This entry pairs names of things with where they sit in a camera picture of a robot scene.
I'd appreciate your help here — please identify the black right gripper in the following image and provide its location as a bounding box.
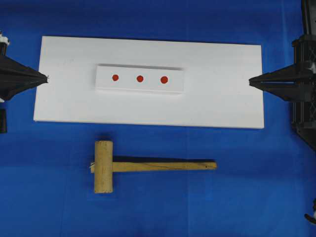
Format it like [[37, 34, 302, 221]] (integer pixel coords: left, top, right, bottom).
[[248, 34, 316, 131]]

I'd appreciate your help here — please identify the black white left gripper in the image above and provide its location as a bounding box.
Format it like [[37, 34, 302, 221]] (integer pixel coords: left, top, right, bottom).
[[0, 31, 48, 101]]

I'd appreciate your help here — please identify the wooden mallet hammer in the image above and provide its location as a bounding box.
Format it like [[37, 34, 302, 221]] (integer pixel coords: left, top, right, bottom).
[[89, 140, 217, 194]]

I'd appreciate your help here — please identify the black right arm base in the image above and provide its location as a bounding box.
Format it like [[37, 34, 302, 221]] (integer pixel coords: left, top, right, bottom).
[[301, 0, 316, 36]]

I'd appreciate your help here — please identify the large white board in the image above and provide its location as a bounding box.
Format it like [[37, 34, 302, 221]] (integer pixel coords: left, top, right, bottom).
[[34, 36, 264, 129]]

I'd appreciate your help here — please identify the blue table cloth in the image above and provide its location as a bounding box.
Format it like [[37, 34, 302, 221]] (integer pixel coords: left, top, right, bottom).
[[0, 0, 316, 237]]

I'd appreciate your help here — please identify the small white raised block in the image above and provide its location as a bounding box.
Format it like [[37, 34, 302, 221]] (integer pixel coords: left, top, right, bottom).
[[95, 65, 185, 94]]

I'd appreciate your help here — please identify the black clamp at corner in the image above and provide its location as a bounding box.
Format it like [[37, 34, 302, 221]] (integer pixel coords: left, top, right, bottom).
[[304, 199, 316, 225]]

